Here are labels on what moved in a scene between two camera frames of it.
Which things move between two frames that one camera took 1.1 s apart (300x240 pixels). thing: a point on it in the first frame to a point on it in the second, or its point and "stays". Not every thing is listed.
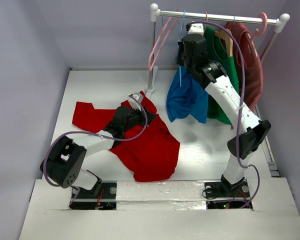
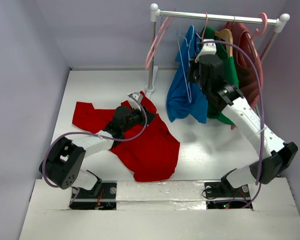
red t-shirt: [151, 151] stays
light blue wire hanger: [184, 12] to [190, 98]
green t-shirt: [216, 53] stays
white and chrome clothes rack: [154, 11] stays
